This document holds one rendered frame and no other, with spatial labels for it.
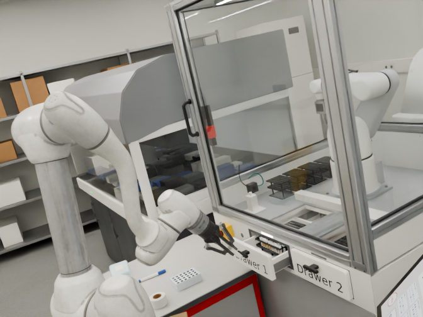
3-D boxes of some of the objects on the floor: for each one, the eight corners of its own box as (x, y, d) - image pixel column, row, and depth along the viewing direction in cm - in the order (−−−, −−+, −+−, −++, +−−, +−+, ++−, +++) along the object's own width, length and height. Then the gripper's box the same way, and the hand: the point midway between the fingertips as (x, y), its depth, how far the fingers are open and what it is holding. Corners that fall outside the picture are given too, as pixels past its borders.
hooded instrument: (185, 356, 266) (105, 67, 225) (102, 263, 426) (46, 85, 385) (327, 273, 320) (283, 28, 279) (206, 219, 480) (167, 58, 439)
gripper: (196, 242, 165) (236, 272, 176) (216, 214, 168) (253, 245, 179) (187, 237, 172) (226, 266, 183) (206, 210, 175) (243, 241, 186)
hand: (235, 251), depth 179 cm, fingers closed
